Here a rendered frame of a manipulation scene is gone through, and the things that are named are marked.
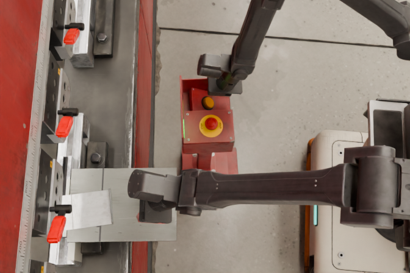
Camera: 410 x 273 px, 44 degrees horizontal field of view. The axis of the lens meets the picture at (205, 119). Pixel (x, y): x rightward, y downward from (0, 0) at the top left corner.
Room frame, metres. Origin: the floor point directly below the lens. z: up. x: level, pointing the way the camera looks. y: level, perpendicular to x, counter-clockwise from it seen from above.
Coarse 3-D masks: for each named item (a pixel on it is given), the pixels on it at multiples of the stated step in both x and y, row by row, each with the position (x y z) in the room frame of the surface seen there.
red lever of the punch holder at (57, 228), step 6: (66, 204) 0.15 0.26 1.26; (54, 210) 0.14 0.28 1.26; (60, 210) 0.14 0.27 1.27; (66, 210) 0.14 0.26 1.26; (60, 216) 0.12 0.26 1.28; (54, 222) 0.11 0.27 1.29; (60, 222) 0.11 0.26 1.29; (54, 228) 0.10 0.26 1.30; (60, 228) 0.10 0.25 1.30; (48, 234) 0.09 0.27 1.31; (54, 234) 0.09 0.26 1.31; (60, 234) 0.09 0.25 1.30; (48, 240) 0.08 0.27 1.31; (54, 240) 0.08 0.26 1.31
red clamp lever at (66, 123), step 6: (66, 108) 0.35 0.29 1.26; (72, 108) 0.35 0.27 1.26; (60, 114) 0.34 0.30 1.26; (66, 114) 0.33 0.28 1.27; (72, 114) 0.34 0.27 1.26; (78, 114) 0.34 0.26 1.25; (60, 120) 0.31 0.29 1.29; (66, 120) 0.31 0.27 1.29; (72, 120) 0.32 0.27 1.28; (60, 126) 0.29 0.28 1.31; (66, 126) 0.30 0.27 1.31; (60, 132) 0.28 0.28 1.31; (66, 132) 0.28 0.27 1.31
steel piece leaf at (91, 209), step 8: (96, 192) 0.22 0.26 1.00; (104, 192) 0.23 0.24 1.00; (72, 200) 0.20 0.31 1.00; (80, 200) 0.20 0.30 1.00; (88, 200) 0.20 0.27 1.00; (96, 200) 0.20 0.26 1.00; (104, 200) 0.20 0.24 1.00; (80, 208) 0.18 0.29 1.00; (88, 208) 0.18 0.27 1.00; (96, 208) 0.18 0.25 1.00; (104, 208) 0.19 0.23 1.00; (80, 216) 0.16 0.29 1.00; (88, 216) 0.16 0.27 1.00; (96, 216) 0.17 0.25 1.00; (104, 216) 0.17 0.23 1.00; (112, 216) 0.17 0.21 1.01; (80, 224) 0.14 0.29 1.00; (88, 224) 0.15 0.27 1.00; (96, 224) 0.15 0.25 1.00; (104, 224) 0.15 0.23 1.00
